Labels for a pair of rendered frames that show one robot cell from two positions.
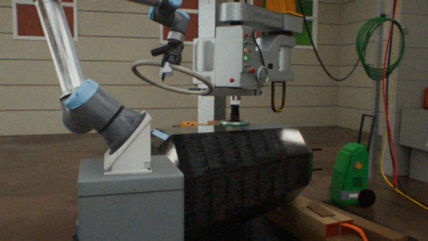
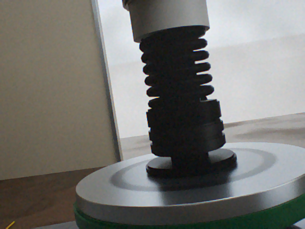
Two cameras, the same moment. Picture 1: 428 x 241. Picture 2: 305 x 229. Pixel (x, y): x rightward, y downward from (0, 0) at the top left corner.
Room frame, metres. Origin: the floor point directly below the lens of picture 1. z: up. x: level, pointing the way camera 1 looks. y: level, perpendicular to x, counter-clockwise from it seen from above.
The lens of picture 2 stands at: (3.17, -0.03, 0.98)
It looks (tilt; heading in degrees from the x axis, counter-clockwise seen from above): 3 degrees down; 204
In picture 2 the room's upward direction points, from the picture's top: 9 degrees counter-clockwise
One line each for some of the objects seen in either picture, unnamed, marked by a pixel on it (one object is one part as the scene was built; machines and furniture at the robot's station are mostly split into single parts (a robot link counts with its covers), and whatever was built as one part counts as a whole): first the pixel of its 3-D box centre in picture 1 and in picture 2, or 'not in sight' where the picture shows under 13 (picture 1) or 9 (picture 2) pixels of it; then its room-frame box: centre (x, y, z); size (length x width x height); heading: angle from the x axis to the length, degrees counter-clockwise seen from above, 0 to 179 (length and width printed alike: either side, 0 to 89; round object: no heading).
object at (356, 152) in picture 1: (352, 158); not in sight; (3.85, -1.32, 0.43); 0.35 x 0.35 x 0.87; 9
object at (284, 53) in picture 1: (279, 59); not in sight; (3.40, -0.51, 1.37); 0.19 x 0.19 x 0.20
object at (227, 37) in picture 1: (241, 59); not in sight; (2.94, -0.17, 1.35); 0.36 x 0.22 x 0.45; 144
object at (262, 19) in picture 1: (261, 22); not in sight; (3.15, -0.33, 1.64); 0.96 x 0.25 x 0.17; 144
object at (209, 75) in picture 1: (212, 61); not in sight; (3.73, 0.05, 1.36); 0.35 x 0.35 x 0.41
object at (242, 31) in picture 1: (244, 51); not in sight; (2.75, -0.17, 1.40); 0.08 x 0.03 x 0.28; 144
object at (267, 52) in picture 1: (265, 63); not in sight; (3.18, -0.37, 1.33); 0.74 x 0.23 x 0.49; 144
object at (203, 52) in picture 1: (231, 57); not in sight; (3.63, -0.12, 1.39); 0.74 x 0.34 x 0.25; 60
